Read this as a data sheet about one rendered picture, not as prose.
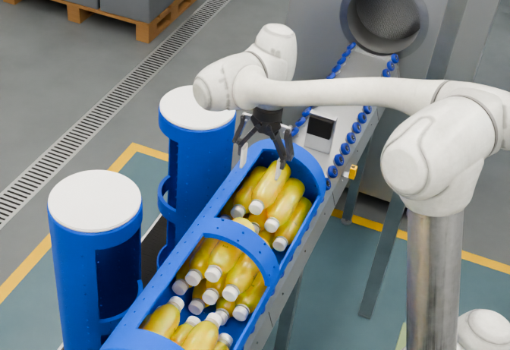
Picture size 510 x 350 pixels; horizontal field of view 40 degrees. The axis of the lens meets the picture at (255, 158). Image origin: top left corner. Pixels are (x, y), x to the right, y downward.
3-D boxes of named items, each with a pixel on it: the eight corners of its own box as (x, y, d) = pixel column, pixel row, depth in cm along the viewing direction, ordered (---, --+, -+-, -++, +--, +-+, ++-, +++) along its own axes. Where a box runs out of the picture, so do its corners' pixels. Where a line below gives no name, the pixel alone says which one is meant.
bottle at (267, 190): (266, 170, 218) (242, 206, 205) (275, 156, 214) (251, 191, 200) (285, 182, 218) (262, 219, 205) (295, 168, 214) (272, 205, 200)
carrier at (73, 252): (58, 399, 260) (135, 408, 260) (33, 228, 206) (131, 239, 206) (78, 336, 282) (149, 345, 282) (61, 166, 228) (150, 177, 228)
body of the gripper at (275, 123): (289, 100, 180) (285, 129, 186) (259, 90, 183) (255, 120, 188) (278, 115, 175) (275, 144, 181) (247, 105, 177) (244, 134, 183)
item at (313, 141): (331, 151, 264) (338, 117, 254) (327, 156, 261) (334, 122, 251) (305, 143, 266) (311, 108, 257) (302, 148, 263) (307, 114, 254)
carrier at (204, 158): (196, 238, 331) (144, 263, 315) (206, 79, 276) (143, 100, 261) (234, 277, 314) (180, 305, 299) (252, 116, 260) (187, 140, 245)
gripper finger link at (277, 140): (269, 119, 184) (274, 118, 183) (285, 155, 189) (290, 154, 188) (264, 127, 181) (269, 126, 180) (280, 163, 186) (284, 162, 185)
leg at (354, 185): (353, 219, 373) (376, 123, 334) (350, 226, 369) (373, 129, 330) (342, 216, 374) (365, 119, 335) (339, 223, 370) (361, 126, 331)
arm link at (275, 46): (270, 67, 181) (233, 83, 173) (278, 11, 171) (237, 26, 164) (301, 86, 175) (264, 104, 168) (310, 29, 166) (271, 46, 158)
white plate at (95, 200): (35, 224, 205) (36, 227, 206) (130, 235, 205) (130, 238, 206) (62, 164, 227) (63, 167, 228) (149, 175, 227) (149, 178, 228)
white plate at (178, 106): (206, 77, 275) (206, 80, 276) (145, 98, 260) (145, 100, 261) (250, 113, 259) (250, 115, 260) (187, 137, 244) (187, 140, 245)
